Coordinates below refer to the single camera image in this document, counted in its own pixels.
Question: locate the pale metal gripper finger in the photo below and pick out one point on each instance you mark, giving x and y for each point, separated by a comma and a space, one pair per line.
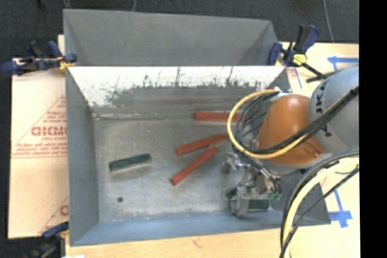
240, 210
243, 192

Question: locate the dark green flat block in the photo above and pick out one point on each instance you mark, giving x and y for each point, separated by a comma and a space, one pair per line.
259, 205
130, 162

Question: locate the red-brown flat block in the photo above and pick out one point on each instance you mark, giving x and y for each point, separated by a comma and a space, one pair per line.
193, 166
211, 116
196, 145

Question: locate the grey metal bin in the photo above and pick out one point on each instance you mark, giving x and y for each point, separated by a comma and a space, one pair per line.
157, 190

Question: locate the brown cardboard board red print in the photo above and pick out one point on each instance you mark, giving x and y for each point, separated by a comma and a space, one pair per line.
36, 190

